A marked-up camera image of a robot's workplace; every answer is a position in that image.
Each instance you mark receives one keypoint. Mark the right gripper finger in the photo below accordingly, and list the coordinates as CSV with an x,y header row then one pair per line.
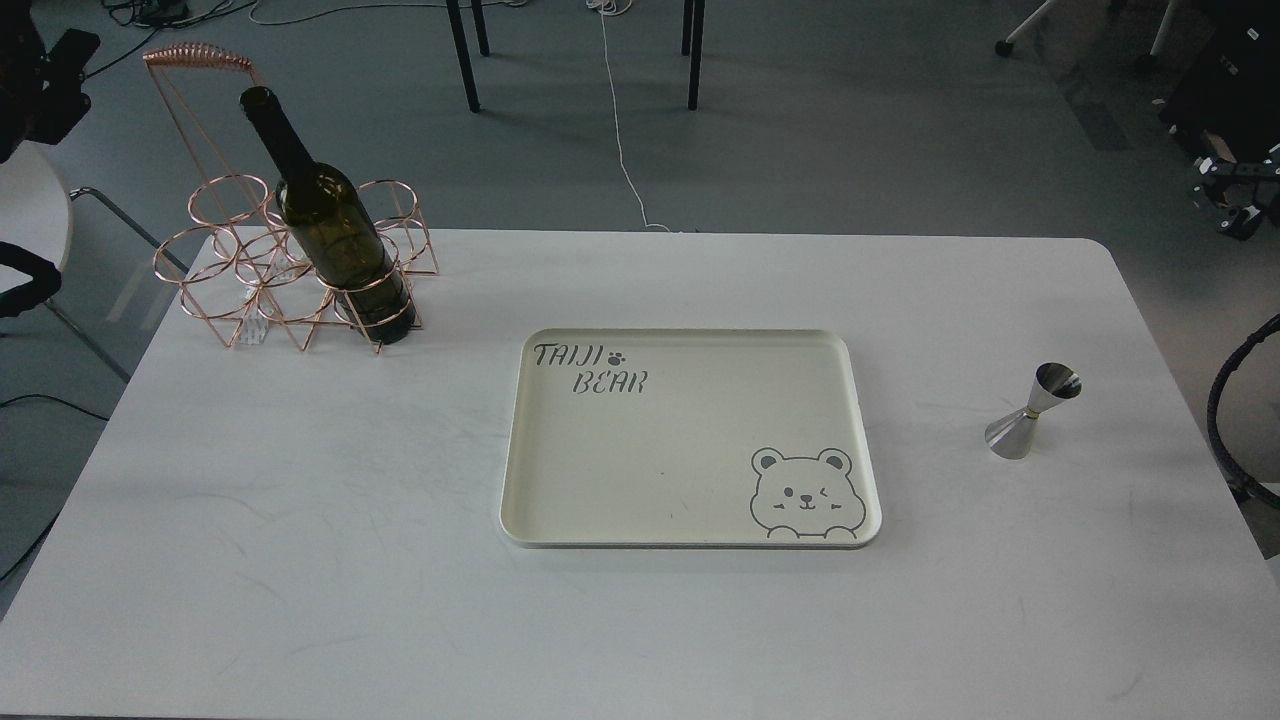
x,y
1239,196

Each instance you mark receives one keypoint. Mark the silver steel jigger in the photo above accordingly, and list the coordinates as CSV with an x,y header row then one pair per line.
x,y
1012,435

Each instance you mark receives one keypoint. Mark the dark green wine bottle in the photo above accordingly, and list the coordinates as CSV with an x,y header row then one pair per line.
x,y
327,219

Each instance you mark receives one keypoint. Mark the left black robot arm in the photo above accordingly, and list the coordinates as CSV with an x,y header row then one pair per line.
x,y
41,101

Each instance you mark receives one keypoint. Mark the black equipment case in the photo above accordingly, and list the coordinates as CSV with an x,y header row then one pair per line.
x,y
1231,89

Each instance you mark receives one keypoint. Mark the white chair base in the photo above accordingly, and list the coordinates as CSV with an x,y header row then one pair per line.
x,y
1101,16

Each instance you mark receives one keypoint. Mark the black table legs right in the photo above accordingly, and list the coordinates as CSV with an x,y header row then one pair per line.
x,y
692,33

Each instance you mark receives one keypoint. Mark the black table legs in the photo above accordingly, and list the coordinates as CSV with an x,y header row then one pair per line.
x,y
692,33
463,49

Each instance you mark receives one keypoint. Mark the cream bear serving tray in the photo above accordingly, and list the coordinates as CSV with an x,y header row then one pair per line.
x,y
688,438

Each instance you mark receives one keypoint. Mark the black table legs left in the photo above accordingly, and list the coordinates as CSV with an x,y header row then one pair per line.
x,y
463,49

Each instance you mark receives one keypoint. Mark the copper wire bottle rack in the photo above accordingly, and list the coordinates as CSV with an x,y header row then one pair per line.
x,y
256,278

